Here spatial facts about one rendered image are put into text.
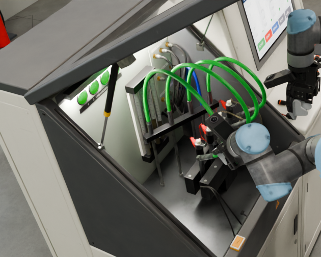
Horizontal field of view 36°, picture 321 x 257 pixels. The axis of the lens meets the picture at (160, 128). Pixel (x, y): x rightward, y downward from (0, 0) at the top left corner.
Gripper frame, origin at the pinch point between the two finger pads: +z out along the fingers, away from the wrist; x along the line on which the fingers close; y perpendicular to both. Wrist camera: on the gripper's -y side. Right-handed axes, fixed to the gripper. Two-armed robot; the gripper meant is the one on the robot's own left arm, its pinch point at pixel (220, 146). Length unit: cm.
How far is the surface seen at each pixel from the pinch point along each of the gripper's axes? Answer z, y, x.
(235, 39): 28, -29, 36
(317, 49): 67, -8, 80
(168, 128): 31.1, -15.9, -4.6
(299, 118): 37, 10, 41
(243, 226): 11.9, 25.6, -6.6
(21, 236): 165, -23, -95
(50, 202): 36, -19, -55
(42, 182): 29, -26, -53
